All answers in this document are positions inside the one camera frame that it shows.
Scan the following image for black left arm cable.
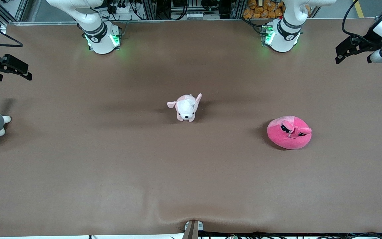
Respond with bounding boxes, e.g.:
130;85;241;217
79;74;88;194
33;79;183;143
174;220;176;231
342;0;377;43

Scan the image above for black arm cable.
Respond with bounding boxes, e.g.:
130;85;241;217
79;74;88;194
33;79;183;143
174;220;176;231
0;18;24;48
342;0;377;43

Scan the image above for aluminium table edge rail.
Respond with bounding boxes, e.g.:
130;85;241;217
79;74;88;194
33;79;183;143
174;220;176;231
4;17;382;26

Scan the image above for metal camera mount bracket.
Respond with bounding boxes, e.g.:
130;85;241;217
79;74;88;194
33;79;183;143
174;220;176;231
183;220;204;239

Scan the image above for round pink plush toy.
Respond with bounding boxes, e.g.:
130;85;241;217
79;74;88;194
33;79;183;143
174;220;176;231
267;115;312;150

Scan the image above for brown table mat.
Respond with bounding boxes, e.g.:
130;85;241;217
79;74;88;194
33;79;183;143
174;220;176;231
0;18;382;238

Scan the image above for pile of orange snack bags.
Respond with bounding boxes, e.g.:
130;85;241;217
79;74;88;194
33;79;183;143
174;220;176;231
243;0;311;19

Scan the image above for white and pink plush dog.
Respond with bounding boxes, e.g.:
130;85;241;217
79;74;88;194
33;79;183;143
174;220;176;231
167;93;202;123

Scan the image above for white power strip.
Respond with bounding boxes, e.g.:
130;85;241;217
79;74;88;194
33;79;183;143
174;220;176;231
115;2;132;14

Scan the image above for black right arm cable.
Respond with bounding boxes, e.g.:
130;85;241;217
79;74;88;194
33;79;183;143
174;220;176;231
0;18;24;48

